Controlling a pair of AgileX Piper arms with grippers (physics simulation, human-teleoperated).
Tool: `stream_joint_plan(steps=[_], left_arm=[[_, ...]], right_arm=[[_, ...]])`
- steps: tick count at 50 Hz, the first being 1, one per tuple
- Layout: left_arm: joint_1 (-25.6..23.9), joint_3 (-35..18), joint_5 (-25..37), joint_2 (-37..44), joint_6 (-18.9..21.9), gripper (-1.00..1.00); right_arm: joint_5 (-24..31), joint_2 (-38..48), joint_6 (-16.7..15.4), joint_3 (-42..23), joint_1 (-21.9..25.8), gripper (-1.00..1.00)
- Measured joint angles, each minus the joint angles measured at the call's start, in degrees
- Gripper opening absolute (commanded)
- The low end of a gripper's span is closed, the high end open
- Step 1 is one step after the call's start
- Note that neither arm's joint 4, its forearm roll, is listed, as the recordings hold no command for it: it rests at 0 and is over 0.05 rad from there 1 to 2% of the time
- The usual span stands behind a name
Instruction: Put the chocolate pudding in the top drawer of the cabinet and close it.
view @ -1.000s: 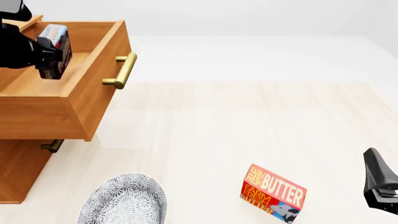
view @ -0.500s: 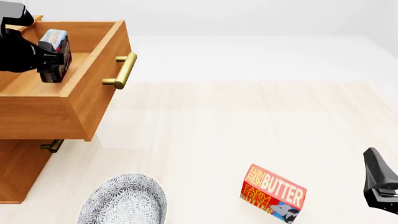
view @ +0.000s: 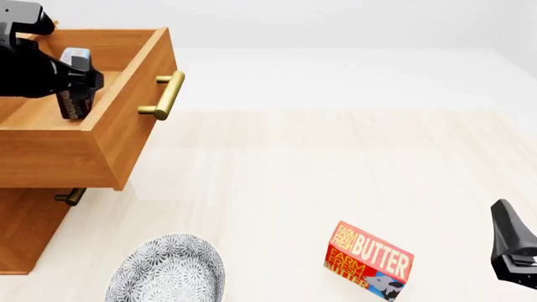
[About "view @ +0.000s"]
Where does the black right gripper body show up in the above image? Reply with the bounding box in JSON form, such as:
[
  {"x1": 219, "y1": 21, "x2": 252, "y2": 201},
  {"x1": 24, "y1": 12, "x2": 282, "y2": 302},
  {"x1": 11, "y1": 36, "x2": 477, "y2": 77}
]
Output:
[{"x1": 490, "y1": 245, "x2": 537, "y2": 290}]

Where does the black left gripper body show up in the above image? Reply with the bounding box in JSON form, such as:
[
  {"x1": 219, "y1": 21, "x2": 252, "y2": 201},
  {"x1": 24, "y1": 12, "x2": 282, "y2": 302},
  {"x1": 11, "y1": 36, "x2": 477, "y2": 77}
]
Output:
[{"x1": 16, "y1": 46, "x2": 68, "y2": 99}]

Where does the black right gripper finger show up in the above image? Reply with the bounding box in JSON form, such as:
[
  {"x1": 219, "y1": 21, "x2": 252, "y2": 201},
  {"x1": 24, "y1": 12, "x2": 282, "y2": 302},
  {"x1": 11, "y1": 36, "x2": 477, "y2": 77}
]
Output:
[{"x1": 490, "y1": 198, "x2": 537, "y2": 257}]

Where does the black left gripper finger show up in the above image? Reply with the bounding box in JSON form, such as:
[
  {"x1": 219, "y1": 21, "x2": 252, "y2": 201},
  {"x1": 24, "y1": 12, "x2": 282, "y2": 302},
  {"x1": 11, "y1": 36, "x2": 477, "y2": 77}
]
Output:
[{"x1": 56, "y1": 60, "x2": 105, "y2": 96}]

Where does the chocolate pudding box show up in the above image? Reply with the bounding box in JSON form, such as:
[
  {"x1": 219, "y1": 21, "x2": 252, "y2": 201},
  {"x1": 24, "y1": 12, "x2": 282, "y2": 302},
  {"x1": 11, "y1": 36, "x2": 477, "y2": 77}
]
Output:
[{"x1": 57, "y1": 46, "x2": 96, "y2": 121}]

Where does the wooden cabinet drawer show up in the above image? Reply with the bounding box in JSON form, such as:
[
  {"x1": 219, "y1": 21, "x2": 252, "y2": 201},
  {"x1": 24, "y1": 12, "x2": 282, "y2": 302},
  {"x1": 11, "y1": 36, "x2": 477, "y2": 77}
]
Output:
[{"x1": 0, "y1": 27, "x2": 180, "y2": 192}]

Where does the wooden cabinet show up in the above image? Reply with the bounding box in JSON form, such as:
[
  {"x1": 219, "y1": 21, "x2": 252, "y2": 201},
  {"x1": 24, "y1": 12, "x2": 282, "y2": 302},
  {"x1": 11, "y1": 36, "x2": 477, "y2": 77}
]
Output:
[{"x1": 0, "y1": 20, "x2": 73, "y2": 276}]

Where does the red butter box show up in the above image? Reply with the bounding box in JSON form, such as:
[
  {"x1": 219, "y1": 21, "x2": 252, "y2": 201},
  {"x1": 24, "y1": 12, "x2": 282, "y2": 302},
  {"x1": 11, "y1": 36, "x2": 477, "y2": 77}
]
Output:
[{"x1": 323, "y1": 220, "x2": 415, "y2": 302}]

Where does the grey patterned bowl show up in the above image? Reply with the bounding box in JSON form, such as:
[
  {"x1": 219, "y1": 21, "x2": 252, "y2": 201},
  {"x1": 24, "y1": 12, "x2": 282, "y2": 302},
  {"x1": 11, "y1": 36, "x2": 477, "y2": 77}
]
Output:
[{"x1": 104, "y1": 232, "x2": 227, "y2": 302}]

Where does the long brass drawer handle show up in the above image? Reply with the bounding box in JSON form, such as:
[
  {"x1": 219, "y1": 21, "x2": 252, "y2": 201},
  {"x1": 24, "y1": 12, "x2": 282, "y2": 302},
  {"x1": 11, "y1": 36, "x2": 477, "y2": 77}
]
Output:
[{"x1": 137, "y1": 70, "x2": 186, "y2": 122}]

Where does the short brass drawer handle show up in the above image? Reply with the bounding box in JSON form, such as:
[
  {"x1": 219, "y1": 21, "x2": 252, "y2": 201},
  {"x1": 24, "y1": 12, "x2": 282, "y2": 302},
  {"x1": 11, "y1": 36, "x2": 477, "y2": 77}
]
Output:
[{"x1": 54, "y1": 187, "x2": 87, "y2": 207}]

